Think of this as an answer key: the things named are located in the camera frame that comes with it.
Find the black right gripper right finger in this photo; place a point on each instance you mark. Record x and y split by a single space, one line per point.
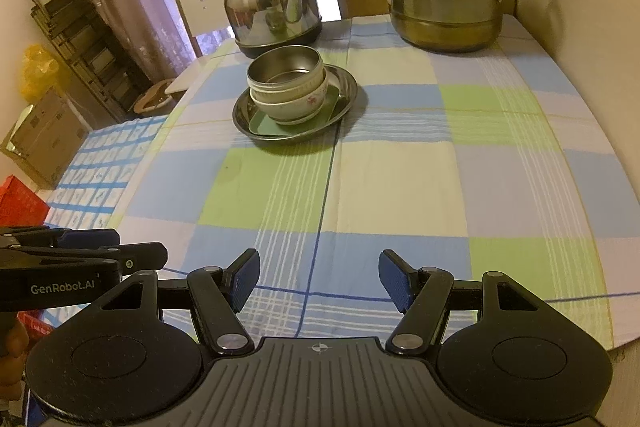
425 297

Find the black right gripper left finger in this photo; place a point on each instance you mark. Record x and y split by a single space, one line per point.
130 315

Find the floral white small dish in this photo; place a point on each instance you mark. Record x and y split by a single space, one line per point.
290 105

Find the white round bowl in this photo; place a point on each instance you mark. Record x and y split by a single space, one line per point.
287 87

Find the stainless steel cylindrical bowl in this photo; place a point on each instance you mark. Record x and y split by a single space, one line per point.
284 65

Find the person's left hand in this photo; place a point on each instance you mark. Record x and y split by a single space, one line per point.
12 364

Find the red plastic crate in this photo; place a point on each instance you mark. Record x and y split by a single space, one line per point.
20 206

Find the blue white checkered cloth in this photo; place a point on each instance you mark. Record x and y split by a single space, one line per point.
99 185

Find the cardboard box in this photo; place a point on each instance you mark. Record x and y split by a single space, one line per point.
45 139

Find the checkered pastel tablecloth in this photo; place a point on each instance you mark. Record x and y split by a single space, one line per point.
470 163

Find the green square plastic plate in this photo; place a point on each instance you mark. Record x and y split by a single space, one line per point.
265 125

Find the large stainless steel plate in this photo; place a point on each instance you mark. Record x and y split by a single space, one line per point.
244 110

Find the yellow plastic bag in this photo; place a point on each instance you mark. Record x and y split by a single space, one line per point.
40 72

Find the dark folding cart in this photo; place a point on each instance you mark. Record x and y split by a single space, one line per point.
91 50

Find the stainless steel kettle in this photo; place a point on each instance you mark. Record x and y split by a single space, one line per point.
262 25

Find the white wooden chair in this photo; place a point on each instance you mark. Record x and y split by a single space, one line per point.
200 18

